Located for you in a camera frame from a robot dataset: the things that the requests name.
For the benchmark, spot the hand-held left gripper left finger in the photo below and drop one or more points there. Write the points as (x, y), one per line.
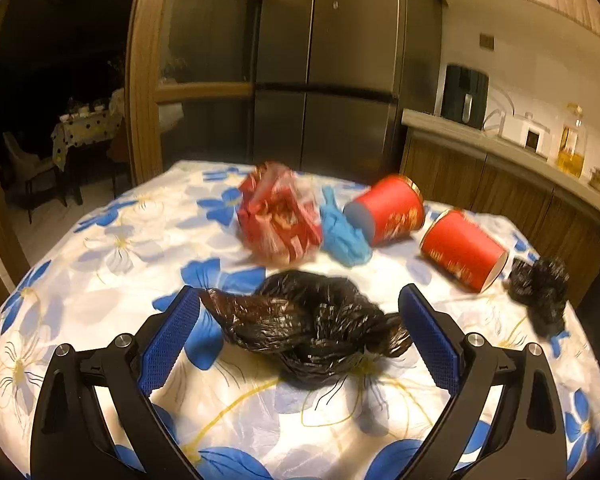
(169, 340)

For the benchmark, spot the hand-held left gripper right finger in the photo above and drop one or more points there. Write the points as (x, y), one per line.
(430, 340)

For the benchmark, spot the red paper cup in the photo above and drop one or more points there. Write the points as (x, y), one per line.
(390, 210)
(462, 250)

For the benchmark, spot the small black plastic bag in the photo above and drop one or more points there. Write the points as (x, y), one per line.
(540, 290)

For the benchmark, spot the large black plastic bag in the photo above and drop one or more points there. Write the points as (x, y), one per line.
(310, 320)

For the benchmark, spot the blue plastic bag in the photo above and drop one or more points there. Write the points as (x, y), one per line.
(345, 240)

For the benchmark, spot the red patterned plastic bag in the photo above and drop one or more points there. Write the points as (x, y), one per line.
(280, 215)

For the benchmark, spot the blue floral tablecloth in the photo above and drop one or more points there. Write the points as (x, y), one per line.
(130, 260)

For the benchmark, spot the wooden lower cabinets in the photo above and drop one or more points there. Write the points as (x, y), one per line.
(455, 170)

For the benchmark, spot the stone kitchen countertop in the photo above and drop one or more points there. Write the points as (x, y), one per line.
(455, 125)

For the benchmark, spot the dining table with dotted cloth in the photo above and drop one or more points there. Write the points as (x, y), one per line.
(85, 130)

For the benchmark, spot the white rice cooker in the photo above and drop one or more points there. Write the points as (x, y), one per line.
(522, 130)

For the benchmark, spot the cooking oil bottle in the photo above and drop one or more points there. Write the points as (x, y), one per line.
(570, 145)

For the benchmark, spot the black air fryer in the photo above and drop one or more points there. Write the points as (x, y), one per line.
(464, 95)

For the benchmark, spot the wooden glass door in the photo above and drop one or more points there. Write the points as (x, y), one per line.
(142, 85)

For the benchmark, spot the dark steel refrigerator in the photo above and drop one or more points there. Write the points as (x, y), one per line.
(340, 35)

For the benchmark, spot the wall switch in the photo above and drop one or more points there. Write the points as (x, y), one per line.
(487, 42)

